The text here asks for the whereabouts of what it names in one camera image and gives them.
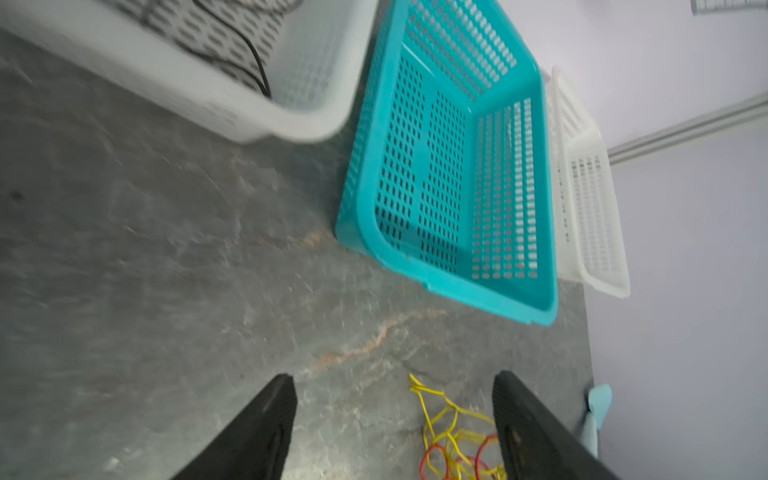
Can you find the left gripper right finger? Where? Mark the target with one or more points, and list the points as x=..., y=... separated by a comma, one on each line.
x=534, y=443

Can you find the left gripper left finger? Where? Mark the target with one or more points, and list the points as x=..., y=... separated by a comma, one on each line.
x=255, y=444

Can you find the light blue plastic scraper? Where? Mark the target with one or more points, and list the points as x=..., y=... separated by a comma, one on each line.
x=599, y=399

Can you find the right white plastic basket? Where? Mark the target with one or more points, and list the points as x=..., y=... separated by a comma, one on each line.
x=589, y=242

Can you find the white plastic basket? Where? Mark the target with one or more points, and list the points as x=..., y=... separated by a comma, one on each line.
x=589, y=242
x=244, y=70

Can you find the teal plastic basket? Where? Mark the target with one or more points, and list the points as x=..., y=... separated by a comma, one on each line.
x=449, y=182

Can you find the left white plastic basket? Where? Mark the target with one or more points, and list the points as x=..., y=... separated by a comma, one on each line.
x=244, y=70

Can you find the white wire wall shelf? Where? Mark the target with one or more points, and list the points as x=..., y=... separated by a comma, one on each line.
x=709, y=7

